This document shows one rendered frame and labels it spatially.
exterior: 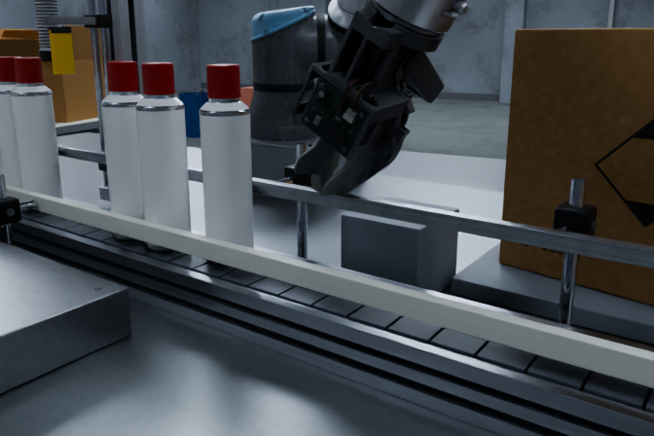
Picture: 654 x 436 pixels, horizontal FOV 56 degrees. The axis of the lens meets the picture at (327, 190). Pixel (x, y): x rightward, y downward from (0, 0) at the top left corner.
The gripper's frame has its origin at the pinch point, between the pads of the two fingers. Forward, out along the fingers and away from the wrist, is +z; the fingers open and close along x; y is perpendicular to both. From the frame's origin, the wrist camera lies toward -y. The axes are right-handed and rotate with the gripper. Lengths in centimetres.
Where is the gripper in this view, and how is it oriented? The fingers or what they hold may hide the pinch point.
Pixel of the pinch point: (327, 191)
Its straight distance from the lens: 63.5
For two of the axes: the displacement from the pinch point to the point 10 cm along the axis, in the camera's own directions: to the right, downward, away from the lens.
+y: -5.7, 2.6, -7.8
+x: 7.3, 6.1, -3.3
